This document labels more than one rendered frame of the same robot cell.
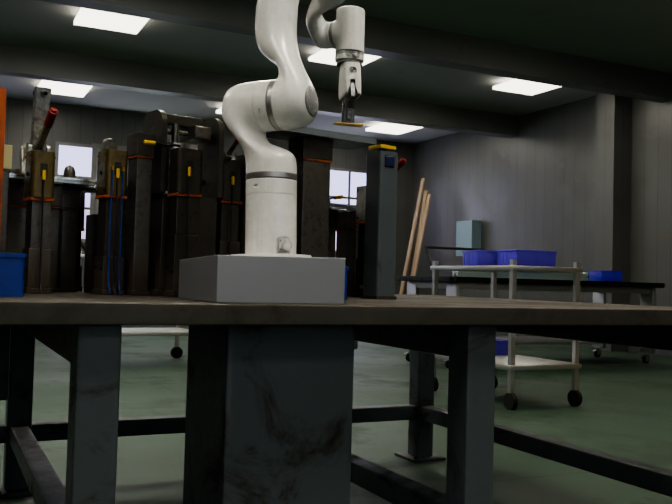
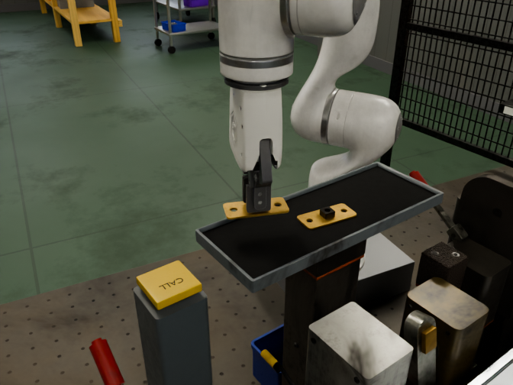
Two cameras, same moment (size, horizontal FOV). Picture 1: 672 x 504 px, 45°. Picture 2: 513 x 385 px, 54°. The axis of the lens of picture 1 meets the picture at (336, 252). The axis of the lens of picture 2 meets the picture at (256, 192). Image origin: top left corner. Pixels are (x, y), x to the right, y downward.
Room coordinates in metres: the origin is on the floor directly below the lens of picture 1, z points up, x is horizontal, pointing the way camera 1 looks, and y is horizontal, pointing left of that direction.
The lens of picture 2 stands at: (2.94, -0.03, 1.55)
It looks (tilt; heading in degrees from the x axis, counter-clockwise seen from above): 29 degrees down; 180
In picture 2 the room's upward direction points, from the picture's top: straight up
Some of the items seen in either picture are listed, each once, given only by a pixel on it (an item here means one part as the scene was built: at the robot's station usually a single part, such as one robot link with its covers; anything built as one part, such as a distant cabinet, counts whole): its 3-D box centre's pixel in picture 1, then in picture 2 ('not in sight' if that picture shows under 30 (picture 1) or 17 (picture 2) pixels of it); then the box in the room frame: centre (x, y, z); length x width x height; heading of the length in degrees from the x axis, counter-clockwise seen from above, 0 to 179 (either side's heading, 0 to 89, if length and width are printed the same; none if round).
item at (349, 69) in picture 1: (349, 79); (256, 114); (2.36, -0.02, 1.34); 0.10 x 0.07 x 0.11; 12
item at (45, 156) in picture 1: (39, 223); not in sight; (2.03, 0.74, 0.87); 0.10 x 0.07 x 0.35; 36
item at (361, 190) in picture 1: (374, 242); not in sight; (2.64, -0.12, 0.88); 0.12 x 0.07 x 0.36; 36
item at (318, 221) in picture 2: not in sight; (327, 213); (2.32, 0.08, 1.17); 0.08 x 0.04 x 0.01; 117
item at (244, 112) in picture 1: (259, 131); (353, 146); (1.93, 0.19, 1.10); 0.19 x 0.12 x 0.24; 66
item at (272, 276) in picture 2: (310, 136); (327, 215); (2.31, 0.08, 1.16); 0.37 x 0.14 x 0.02; 126
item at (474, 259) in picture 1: (496, 321); not in sight; (5.53, -1.10, 0.51); 1.09 x 0.64 x 1.02; 32
